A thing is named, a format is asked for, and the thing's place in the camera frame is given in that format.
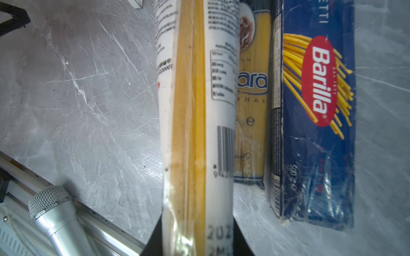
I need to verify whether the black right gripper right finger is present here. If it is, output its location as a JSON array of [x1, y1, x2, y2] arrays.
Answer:
[[233, 219, 254, 256]]

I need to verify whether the dark blue Barilla spaghetti box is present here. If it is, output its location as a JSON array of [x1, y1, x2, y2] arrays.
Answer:
[[270, 1, 357, 230]]

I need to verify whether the silver microphone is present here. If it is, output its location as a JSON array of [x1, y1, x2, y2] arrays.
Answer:
[[28, 186, 96, 256]]

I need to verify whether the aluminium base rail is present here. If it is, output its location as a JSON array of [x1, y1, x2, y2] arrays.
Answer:
[[1, 153, 145, 256]]

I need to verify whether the white two-tier metal shelf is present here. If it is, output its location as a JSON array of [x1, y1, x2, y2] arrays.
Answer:
[[128, 0, 144, 9]]

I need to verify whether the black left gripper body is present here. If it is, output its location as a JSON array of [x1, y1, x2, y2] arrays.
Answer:
[[0, 2, 31, 36]]

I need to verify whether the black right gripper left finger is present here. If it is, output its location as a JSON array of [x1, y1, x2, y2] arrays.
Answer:
[[140, 216, 163, 256]]

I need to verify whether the red spaghetti package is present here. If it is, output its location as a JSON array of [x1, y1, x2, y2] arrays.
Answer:
[[154, 0, 239, 256]]

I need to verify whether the blue yellow spaghetti bag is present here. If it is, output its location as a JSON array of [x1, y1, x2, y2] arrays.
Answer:
[[234, 1, 273, 189]]

